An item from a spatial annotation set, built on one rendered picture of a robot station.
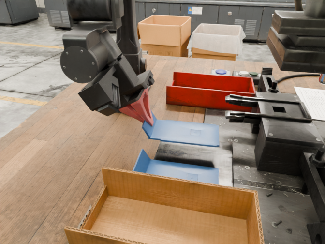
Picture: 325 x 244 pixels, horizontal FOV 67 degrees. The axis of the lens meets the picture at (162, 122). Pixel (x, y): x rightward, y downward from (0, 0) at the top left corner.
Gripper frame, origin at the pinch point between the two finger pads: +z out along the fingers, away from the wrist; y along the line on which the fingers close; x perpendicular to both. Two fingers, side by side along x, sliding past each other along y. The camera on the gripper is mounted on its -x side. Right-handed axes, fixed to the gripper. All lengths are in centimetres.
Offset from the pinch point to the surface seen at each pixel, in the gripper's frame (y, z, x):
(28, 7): -413, -147, 570
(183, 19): -32, 21, 279
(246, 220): 13.5, 15.0, -16.0
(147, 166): -1.5, 4.9, -8.0
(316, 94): 37, 31, 37
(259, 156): 17.6, 15.4, -2.0
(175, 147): 2.1, 7.8, -0.6
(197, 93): 6.3, 7.9, 21.9
